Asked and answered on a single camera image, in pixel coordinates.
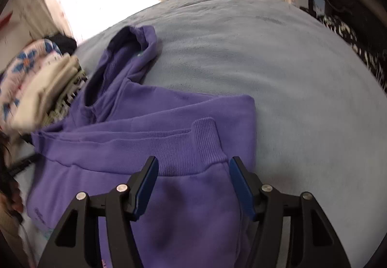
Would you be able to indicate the black cloth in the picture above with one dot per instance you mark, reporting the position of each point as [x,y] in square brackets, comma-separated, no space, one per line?
[63,43]

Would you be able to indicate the grey-blue fleece bed blanket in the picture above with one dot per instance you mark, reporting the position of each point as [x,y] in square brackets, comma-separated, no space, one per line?
[272,89]

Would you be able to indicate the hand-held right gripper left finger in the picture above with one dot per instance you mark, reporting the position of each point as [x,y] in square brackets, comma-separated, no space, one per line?
[145,189]

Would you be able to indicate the cream folded clothes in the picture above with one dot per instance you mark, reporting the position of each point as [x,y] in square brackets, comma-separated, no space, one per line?
[45,89]

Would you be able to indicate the floral quilt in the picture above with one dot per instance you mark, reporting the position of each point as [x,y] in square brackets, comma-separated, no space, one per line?
[24,59]

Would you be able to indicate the black-white zebra cloth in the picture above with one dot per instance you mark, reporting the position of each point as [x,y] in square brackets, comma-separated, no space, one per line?
[69,95]

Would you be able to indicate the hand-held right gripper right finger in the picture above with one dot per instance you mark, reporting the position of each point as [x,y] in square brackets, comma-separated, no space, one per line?
[242,189]

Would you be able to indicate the red wall shelf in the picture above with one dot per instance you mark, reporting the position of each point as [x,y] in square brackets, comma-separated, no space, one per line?
[5,21]

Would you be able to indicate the purple zip hoodie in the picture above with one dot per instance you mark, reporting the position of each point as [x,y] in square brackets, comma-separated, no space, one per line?
[181,225]

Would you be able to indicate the black-white patterned garment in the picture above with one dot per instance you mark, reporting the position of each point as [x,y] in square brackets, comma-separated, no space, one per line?
[347,32]

